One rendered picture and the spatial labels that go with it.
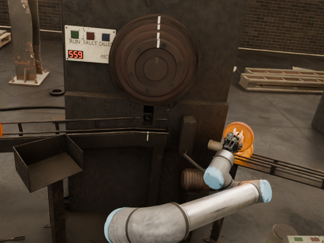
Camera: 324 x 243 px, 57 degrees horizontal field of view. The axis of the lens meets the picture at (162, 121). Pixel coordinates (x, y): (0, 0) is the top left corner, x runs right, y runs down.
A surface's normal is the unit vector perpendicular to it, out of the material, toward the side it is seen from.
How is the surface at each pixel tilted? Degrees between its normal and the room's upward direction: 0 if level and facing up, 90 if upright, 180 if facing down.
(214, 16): 90
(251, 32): 90
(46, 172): 5
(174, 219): 32
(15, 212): 0
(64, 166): 5
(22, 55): 90
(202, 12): 90
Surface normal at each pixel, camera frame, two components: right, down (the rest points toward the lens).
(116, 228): -0.74, -0.15
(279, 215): 0.11, -0.89
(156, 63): 0.08, 0.45
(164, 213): 0.04, -0.77
